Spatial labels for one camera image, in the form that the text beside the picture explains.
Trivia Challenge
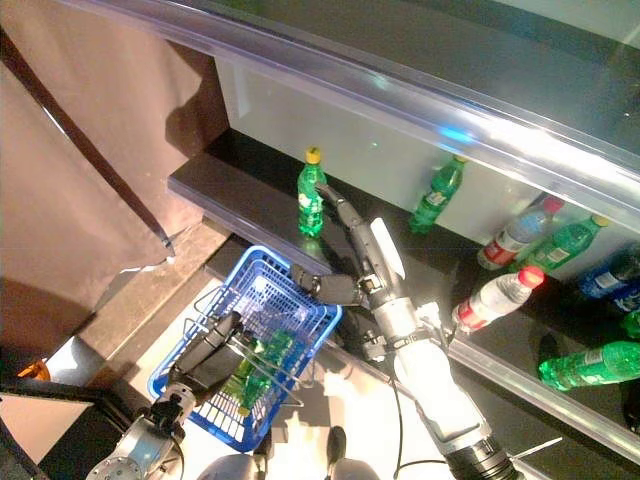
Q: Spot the silver robot left leg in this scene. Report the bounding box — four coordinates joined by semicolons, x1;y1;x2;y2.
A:
197;452;274;480

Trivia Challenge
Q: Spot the silver robot leg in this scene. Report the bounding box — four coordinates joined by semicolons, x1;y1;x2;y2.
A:
197;452;274;480
324;424;381;480

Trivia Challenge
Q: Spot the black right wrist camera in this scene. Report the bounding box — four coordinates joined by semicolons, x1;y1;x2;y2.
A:
360;327;396;364

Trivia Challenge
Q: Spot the blue label Pepsi bottle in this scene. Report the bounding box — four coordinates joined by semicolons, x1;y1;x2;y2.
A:
577;249;640;314

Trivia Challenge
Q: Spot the silver robot right leg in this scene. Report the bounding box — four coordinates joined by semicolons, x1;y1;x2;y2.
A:
324;424;381;480

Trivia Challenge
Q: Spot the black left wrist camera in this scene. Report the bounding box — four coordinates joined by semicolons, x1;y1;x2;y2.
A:
149;394;187;436

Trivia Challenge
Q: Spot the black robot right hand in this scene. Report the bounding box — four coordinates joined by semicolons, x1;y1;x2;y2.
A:
291;182;407;307

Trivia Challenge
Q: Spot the black framed side cabinet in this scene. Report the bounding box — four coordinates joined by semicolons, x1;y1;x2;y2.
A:
0;377;131;480

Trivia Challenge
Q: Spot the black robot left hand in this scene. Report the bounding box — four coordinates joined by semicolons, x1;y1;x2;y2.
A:
172;309;249;397

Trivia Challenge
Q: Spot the grey brown fabric curtain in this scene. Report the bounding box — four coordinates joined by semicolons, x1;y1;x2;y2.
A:
0;0;236;361

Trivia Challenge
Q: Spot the blue plastic shopping basket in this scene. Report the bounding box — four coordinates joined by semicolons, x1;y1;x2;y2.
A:
147;244;345;454

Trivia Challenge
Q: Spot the small orange object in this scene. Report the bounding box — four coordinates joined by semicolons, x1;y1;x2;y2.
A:
17;360;51;381

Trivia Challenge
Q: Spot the clear water bottle red label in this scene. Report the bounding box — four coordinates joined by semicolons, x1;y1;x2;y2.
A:
477;195;565;271
452;265;546;334

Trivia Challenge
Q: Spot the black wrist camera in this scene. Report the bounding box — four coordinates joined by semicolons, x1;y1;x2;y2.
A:
149;394;187;436
360;327;396;364

